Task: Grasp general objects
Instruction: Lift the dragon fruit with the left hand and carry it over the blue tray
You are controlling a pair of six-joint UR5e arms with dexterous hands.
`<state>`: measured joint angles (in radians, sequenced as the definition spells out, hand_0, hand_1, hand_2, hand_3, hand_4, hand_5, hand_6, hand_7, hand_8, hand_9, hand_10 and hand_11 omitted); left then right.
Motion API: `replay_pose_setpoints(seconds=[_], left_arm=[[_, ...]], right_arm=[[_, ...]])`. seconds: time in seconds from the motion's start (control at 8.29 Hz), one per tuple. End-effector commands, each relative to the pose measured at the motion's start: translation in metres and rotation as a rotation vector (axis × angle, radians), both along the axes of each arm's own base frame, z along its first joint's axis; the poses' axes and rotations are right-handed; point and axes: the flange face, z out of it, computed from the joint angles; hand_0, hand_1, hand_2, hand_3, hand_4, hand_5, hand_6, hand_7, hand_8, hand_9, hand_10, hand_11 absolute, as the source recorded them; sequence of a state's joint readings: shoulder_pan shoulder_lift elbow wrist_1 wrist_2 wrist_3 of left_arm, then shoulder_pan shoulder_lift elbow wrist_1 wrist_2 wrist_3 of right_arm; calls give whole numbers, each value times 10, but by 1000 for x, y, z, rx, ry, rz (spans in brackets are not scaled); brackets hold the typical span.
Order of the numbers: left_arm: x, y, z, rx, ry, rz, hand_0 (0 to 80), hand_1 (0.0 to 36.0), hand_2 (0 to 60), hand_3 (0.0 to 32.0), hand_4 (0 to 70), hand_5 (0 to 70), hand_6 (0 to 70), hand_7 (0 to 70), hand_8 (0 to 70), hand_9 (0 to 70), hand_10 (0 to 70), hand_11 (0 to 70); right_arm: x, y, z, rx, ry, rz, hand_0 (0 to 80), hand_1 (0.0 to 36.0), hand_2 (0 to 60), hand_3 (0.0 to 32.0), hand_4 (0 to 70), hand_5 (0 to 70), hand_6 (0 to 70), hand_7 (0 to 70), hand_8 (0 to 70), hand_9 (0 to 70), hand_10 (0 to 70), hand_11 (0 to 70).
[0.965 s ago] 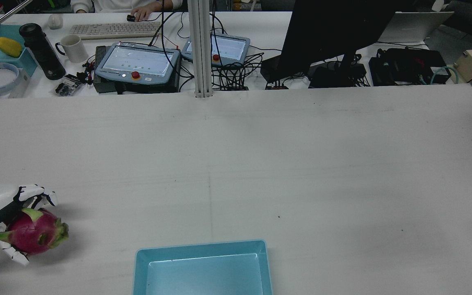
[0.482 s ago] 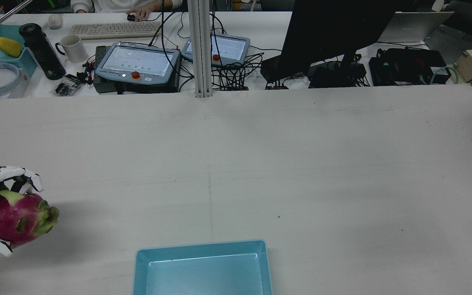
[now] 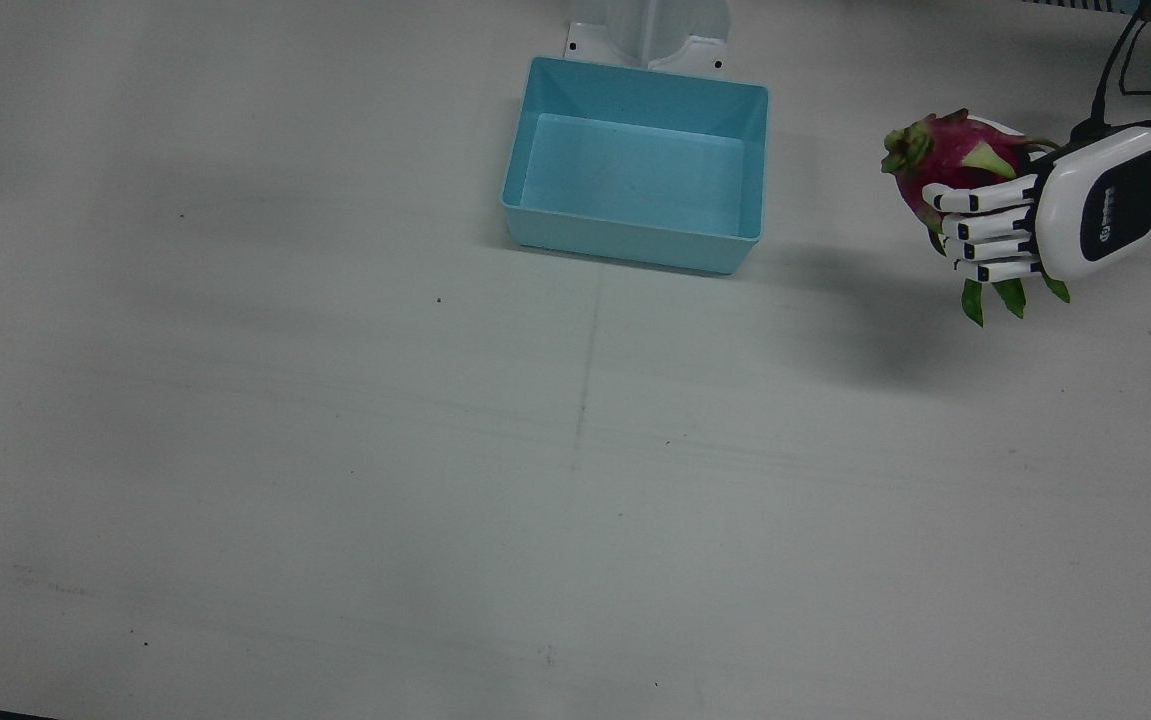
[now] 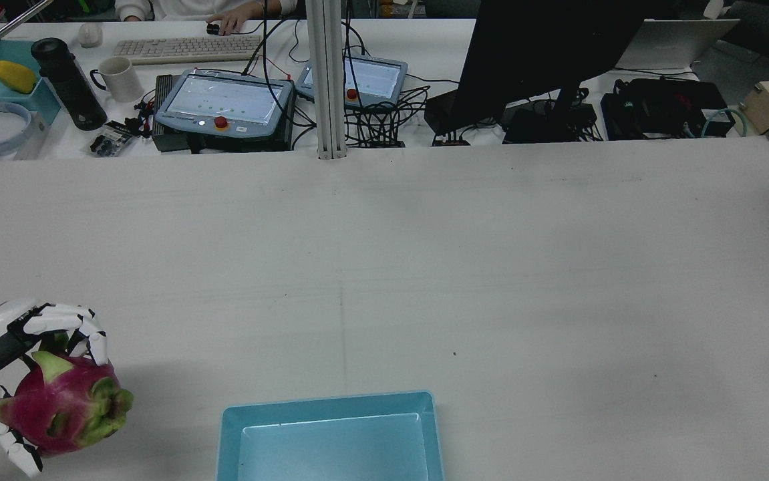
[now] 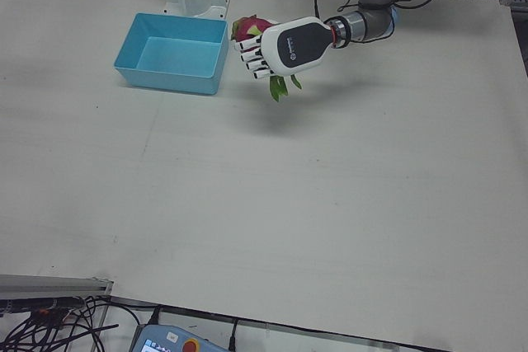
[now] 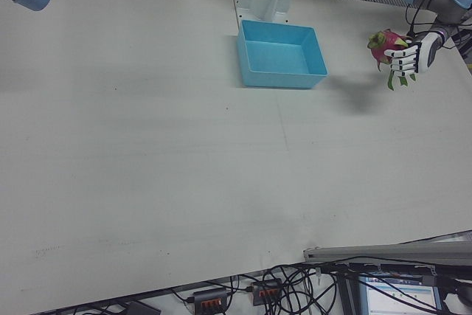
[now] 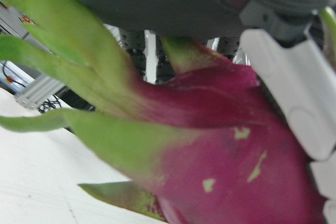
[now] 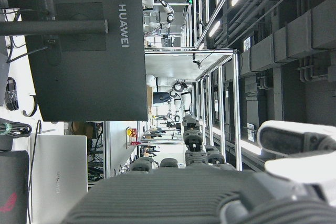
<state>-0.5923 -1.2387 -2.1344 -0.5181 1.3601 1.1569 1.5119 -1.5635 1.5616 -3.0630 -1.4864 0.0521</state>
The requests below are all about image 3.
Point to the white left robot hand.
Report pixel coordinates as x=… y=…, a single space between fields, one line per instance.
x=1085 y=200

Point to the pink dragon fruit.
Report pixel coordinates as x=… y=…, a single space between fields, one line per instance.
x=955 y=150

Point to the light blue plastic bin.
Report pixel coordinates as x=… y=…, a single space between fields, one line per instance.
x=635 y=170

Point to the white post base bracket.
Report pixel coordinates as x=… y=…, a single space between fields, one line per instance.
x=635 y=25

